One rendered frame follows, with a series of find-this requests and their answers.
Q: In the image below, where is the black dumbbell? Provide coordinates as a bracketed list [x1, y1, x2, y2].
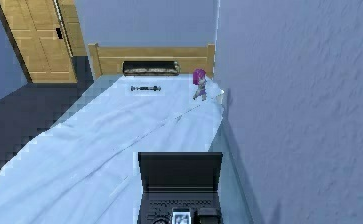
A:
[129, 85, 163, 93]

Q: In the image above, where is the wooden room door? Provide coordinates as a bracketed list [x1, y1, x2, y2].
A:
[0, 0, 89, 85]

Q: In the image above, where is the purple-haired doll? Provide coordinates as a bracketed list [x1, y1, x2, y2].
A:
[192, 68, 209, 102]

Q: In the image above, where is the black laptop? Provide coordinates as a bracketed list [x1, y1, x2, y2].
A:
[137, 151, 224, 224]

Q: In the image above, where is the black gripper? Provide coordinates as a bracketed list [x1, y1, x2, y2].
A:
[151, 215, 173, 224]

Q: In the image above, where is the black pillow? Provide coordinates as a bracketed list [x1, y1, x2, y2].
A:
[122, 60, 182, 77]

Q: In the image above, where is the white bed with wooden headboard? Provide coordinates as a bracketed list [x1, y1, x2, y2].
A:
[0, 42, 257, 224]

